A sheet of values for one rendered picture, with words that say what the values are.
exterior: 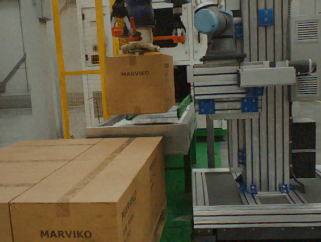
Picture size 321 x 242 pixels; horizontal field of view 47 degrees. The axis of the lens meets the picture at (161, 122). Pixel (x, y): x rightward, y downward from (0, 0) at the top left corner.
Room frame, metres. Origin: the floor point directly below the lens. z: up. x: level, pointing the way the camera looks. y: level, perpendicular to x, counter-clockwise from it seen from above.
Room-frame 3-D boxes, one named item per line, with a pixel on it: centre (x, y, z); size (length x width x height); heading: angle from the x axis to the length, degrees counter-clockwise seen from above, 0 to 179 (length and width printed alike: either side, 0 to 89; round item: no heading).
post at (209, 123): (3.00, -0.40, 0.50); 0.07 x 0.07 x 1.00; 82
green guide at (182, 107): (3.97, -0.31, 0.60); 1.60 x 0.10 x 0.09; 172
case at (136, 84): (2.83, 0.12, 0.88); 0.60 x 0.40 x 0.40; 171
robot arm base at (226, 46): (2.02, -0.35, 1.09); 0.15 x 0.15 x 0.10
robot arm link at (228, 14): (2.01, -0.35, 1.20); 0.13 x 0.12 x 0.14; 144
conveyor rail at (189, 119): (3.61, -0.31, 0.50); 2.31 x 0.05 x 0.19; 172
